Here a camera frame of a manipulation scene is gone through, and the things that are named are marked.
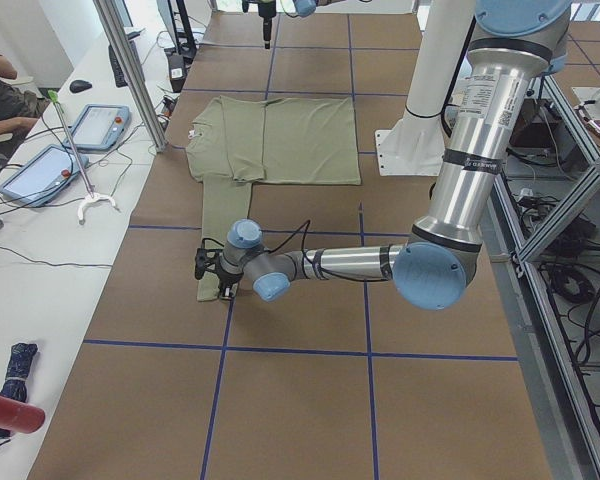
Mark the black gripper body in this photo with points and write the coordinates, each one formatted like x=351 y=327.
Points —
x=225 y=277
x=266 y=20

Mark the olive green long-sleeve shirt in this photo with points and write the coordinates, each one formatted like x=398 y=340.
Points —
x=282 y=141

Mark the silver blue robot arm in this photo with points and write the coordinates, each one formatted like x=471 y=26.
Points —
x=303 y=8
x=475 y=64

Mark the white reacher grabber stick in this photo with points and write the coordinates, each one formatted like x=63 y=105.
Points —
x=91 y=197

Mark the black keyboard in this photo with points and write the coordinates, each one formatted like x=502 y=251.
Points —
x=118 y=74

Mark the blue teach pendant far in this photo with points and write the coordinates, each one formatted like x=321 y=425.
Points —
x=99 y=127

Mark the blue teach pendant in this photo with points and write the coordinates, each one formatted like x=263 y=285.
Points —
x=42 y=178
x=99 y=127

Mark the black computer mouse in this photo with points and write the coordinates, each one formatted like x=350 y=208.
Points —
x=78 y=85

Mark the blue teach pendant near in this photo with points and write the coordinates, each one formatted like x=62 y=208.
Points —
x=42 y=178

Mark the dark blue folded umbrella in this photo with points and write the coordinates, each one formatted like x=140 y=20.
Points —
x=18 y=370

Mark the red cylindrical bottle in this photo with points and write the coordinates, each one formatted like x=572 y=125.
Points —
x=20 y=417

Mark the grey aluminium frame post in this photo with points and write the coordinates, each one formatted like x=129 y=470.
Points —
x=114 y=30

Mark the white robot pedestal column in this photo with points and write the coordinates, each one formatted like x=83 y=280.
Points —
x=444 y=35

